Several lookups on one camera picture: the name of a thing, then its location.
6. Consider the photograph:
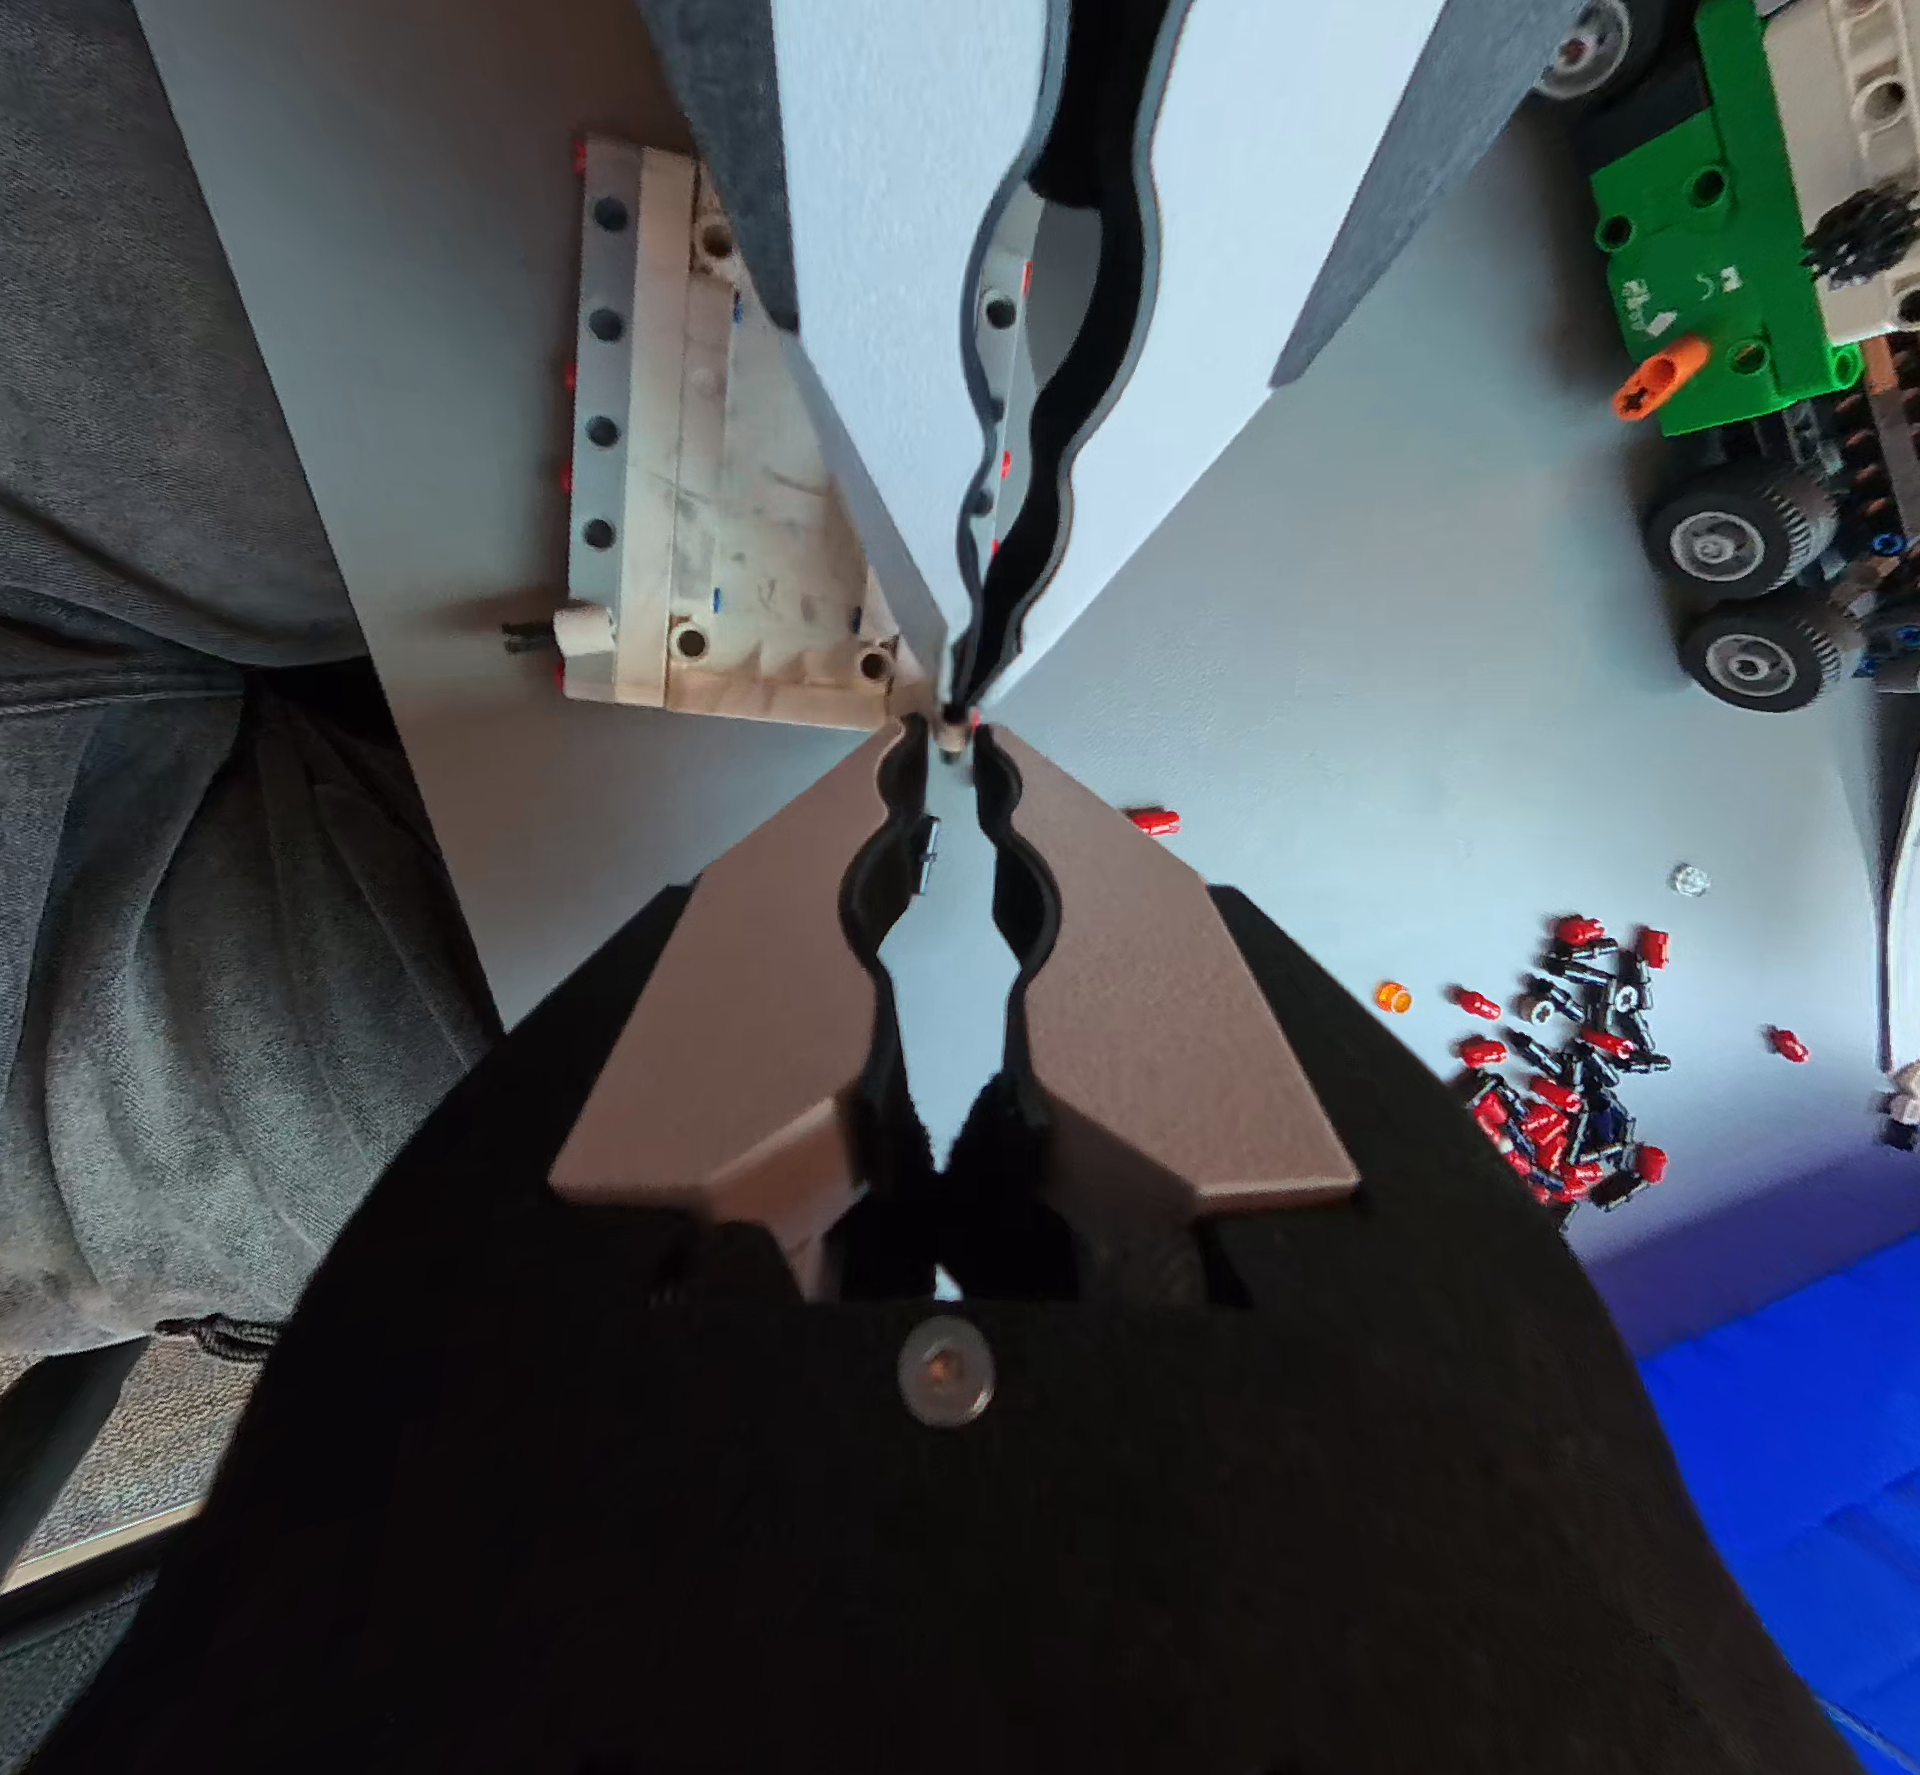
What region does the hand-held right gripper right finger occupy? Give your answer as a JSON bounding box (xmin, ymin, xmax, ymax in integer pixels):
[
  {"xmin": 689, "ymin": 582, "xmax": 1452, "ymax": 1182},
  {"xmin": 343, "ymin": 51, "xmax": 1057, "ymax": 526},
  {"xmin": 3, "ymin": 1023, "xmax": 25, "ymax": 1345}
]
[{"xmin": 971, "ymin": 722, "xmax": 1367, "ymax": 1304}]

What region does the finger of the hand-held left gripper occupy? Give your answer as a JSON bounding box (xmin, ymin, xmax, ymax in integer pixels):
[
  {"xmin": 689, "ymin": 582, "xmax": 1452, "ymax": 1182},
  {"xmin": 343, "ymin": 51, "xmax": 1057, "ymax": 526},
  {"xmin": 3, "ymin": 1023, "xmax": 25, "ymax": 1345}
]
[
  {"xmin": 756, "ymin": 0, "xmax": 1073, "ymax": 719},
  {"xmin": 961, "ymin": 0, "xmax": 1495, "ymax": 716}
]

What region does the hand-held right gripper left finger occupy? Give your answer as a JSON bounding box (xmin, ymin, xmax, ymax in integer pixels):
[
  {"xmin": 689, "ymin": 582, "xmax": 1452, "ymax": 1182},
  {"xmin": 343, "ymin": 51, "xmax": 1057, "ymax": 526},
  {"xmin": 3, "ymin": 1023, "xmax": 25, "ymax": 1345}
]
[{"xmin": 546, "ymin": 716, "xmax": 932, "ymax": 1300}]

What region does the white lego panel assembly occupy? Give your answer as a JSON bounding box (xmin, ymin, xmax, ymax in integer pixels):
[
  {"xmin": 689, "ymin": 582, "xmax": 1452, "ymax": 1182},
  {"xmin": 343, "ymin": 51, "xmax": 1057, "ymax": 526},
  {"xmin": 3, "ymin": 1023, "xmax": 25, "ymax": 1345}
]
[{"xmin": 552, "ymin": 133, "xmax": 1047, "ymax": 733}]

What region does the pile of lego pins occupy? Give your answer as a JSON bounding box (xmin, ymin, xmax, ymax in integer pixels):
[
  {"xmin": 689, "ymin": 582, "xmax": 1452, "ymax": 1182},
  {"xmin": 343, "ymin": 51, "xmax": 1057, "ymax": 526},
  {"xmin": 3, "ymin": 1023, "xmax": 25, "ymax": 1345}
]
[{"xmin": 1447, "ymin": 913, "xmax": 1675, "ymax": 1230}]

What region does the green lego truck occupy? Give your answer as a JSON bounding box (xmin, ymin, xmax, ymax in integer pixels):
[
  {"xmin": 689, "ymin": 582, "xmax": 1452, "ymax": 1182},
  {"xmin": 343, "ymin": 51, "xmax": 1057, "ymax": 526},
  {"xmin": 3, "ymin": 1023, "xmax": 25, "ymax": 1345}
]
[{"xmin": 1528, "ymin": 0, "xmax": 1920, "ymax": 716}]

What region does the beige connector with black pin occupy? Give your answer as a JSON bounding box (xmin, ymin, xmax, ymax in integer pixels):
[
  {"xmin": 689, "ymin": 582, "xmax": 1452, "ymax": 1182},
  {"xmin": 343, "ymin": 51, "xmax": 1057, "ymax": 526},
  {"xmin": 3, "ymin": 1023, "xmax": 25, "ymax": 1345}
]
[{"xmin": 503, "ymin": 604, "xmax": 619, "ymax": 674}]

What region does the person's right leg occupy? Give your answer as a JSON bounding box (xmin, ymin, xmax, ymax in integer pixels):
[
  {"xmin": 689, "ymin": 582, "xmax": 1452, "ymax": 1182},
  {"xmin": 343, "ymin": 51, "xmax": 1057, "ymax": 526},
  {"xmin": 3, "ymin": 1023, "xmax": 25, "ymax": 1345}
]
[{"xmin": 0, "ymin": 634, "xmax": 505, "ymax": 1373}]

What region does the person's leg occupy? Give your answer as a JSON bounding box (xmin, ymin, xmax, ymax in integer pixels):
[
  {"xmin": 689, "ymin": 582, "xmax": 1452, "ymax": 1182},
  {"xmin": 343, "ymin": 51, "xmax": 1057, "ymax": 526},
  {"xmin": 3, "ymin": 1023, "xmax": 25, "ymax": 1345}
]
[
  {"xmin": 0, "ymin": 634, "xmax": 505, "ymax": 1373},
  {"xmin": 0, "ymin": 0, "xmax": 371, "ymax": 667}
]

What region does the person's left leg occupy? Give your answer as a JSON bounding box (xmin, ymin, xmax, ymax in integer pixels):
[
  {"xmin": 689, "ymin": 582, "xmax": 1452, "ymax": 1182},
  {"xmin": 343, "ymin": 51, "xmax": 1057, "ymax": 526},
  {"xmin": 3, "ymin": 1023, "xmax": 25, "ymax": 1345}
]
[{"xmin": 0, "ymin": 0, "xmax": 371, "ymax": 667}]

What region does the blue plastic bin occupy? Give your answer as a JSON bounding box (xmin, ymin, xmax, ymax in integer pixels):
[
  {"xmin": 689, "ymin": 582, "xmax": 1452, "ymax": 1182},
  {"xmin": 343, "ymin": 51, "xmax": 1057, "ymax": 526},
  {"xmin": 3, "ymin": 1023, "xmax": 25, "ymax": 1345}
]
[{"xmin": 1559, "ymin": 1160, "xmax": 1920, "ymax": 1775}]

